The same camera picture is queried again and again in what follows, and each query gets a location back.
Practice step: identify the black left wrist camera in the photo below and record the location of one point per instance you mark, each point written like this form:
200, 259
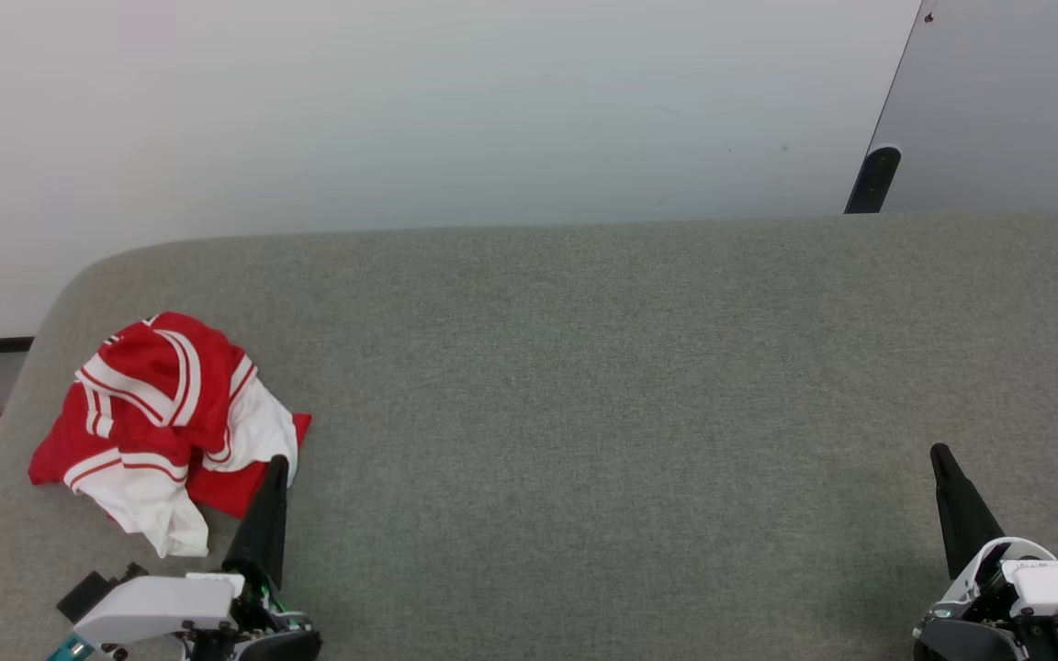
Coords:
88, 589

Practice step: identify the red and white basketball jersey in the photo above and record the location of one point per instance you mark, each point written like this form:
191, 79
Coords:
152, 367

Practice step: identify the black pole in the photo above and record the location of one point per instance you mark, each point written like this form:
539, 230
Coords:
873, 179

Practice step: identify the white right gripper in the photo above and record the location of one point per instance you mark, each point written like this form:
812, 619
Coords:
1052, 588

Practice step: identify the grey fabric sofa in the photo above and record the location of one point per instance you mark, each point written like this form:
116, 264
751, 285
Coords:
602, 386

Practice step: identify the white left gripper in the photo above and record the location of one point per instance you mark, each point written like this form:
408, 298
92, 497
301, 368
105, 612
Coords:
157, 606

